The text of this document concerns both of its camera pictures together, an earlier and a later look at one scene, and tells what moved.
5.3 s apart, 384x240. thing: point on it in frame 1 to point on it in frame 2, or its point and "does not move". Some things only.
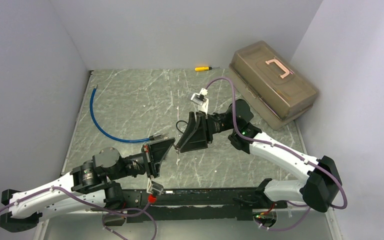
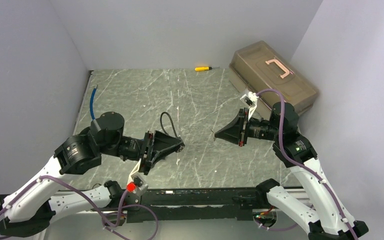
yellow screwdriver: x=204 y=68 does not move
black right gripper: x=195 y=136 to x=232 y=132
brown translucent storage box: x=278 y=93 does not move
